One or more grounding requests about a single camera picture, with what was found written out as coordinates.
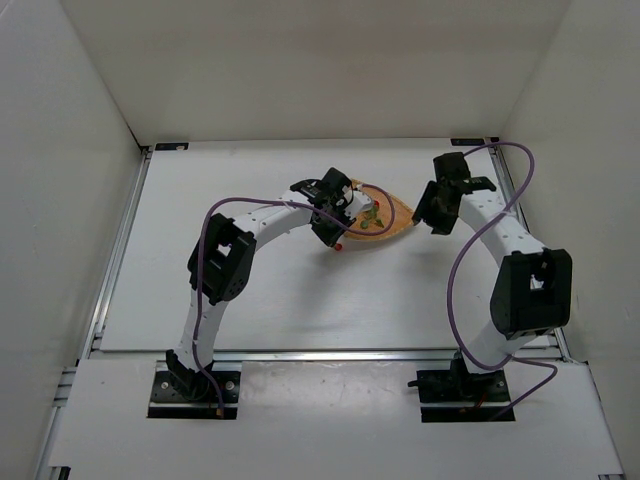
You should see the fake strawberry sprig with leaves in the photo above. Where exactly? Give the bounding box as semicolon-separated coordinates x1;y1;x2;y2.
357;201;385;231

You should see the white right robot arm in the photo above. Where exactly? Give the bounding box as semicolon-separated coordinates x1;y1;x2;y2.
412;152;573;374

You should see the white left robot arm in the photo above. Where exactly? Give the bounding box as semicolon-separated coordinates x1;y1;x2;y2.
166;168;374;401

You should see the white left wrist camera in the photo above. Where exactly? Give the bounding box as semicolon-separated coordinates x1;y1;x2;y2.
345;188;374;219

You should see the black right corner bracket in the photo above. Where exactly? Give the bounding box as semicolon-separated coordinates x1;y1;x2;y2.
450;138;485;147

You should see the black corner bracket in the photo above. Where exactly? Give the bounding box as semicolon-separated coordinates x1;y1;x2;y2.
154;142;189;151
450;138;485;147

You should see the aluminium right table rail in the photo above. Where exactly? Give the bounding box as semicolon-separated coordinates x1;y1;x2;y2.
486;145;573;364

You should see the aluminium table rail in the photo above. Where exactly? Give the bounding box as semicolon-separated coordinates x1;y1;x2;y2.
209;348;561;364
486;145;573;364
76;146;153;363

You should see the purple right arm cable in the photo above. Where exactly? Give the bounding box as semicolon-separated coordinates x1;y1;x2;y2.
447;141;559;419

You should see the aluminium front table rail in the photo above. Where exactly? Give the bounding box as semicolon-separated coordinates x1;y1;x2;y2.
209;348;561;364

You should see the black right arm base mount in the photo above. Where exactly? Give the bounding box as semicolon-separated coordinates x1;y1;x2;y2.
407;370;515;424

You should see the black left corner bracket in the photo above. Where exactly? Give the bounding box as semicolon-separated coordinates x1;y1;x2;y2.
154;142;189;151

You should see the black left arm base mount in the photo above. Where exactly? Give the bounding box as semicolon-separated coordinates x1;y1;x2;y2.
147;363;241;420

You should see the aluminium left table rail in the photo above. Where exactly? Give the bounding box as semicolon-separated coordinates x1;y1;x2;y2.
76;146;153;363

